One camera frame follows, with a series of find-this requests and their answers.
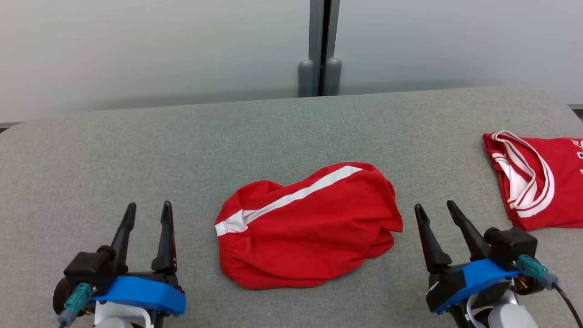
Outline red shorts with white stripe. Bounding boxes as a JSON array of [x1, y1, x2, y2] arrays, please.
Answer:
[[214, 162, 404, 290]]

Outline red white t-shirt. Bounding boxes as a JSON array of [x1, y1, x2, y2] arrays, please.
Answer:
[[483, 131, 583, 231]]

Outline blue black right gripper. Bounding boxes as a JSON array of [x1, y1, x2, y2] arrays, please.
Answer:
[[414, 200, 524, 315]]

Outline teal camera cable plug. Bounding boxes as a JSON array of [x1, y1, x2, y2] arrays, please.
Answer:
[[58, 282, 94, 328], [517, 254, 583, 328]]

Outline teal left camera cable plug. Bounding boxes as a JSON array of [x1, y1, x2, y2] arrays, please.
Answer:
[[58, 282, 94, 328]]

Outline grey metal partition post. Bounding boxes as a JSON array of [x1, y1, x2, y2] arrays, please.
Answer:
[[308, 0, 341, 96]]

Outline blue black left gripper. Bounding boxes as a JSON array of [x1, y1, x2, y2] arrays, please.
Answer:
[[91, 201, 186, 317]]

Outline teal right camera cable plug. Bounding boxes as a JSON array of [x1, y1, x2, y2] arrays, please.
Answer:
[[517, 254, 583, 328]]

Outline grey fabric upholstered bench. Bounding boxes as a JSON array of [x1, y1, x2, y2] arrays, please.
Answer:
[[0, 87, 583, 328]]

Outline grey rounded post foot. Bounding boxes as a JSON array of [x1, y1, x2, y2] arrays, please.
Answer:
[[298, 59, 315, 97], [324, 57, 342, 96]]

